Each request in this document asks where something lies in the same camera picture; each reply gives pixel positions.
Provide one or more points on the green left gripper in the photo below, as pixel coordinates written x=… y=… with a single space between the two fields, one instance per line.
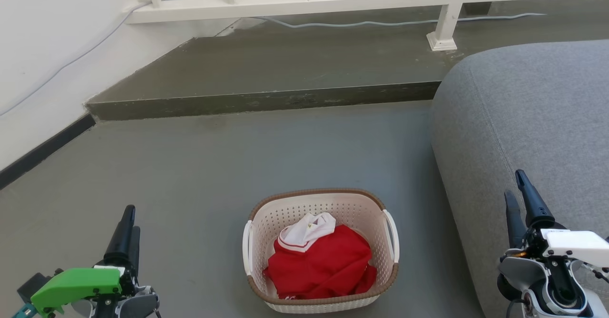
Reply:
x=76 y=284

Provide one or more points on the red garment with white collar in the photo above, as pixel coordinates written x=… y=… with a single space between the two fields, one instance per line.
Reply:
x=323 y=265

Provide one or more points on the black baseboard strip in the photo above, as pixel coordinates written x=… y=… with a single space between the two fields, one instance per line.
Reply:
x=45 y=150

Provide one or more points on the white metal railing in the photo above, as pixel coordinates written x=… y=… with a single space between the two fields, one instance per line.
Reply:
x=295 y=4

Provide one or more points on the grey fabric sofa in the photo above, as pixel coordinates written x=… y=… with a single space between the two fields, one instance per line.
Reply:
x=533 y=127

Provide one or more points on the cream perforated laundry basket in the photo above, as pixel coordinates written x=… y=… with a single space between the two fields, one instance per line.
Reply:
x=354 y=213

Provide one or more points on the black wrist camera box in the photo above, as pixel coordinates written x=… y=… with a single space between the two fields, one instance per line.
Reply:
x=33 y=284

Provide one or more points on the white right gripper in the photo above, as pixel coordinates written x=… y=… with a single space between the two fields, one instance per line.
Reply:
x=578 y=244

